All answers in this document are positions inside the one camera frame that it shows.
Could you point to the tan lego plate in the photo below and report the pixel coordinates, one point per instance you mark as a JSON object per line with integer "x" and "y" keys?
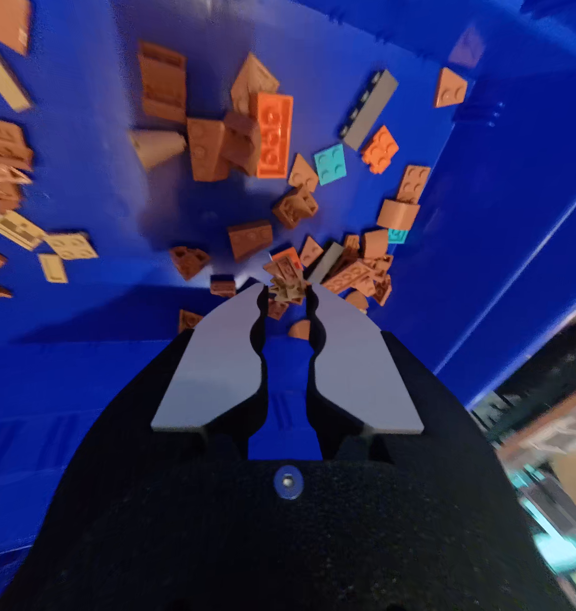
{"x": 18, "y": 230}
{"x": 4, "y": 79}
{"x": 71, "y": 246}
{"x": 53, "y": 268}

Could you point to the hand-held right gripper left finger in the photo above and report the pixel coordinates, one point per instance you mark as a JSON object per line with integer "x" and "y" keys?
{"x": 211, "y": 367}

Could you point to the long grey lego plate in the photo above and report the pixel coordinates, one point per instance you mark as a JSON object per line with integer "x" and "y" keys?
{"x": 371, "y": 110}

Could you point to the brown lego pieces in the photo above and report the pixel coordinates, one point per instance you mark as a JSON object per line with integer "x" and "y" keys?
{"x": 207, "y": 152}

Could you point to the teal square lego plate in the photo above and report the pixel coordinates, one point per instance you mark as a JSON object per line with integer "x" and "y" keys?
{"x": 330, "y": 164}

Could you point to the bright orange lego brick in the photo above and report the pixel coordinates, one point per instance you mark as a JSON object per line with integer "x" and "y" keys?
{"x": 273, "y": 133}

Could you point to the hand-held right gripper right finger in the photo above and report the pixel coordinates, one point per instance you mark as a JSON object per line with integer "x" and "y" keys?
{"x": 364, "y": 372}

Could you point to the grey lego slope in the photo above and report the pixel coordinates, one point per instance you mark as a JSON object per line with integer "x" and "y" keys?
{"x": 326, "y": 262}

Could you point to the small tan lego piece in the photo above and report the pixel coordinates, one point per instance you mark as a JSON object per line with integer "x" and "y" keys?
{"x": 288, "y": 286}

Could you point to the small teal lego piece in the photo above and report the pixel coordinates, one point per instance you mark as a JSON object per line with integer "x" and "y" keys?
{"x": 398, "y": 236}

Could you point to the small orange lego plate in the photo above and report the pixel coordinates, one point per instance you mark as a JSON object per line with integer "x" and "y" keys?
{"x": 379, "y": 149}

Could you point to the tan lego slope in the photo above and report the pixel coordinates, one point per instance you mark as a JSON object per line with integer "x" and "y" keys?
{"x": 156, "y": 148}

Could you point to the blue plastic bin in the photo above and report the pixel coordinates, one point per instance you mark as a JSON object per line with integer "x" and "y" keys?
{"x": 78, "y": 143}

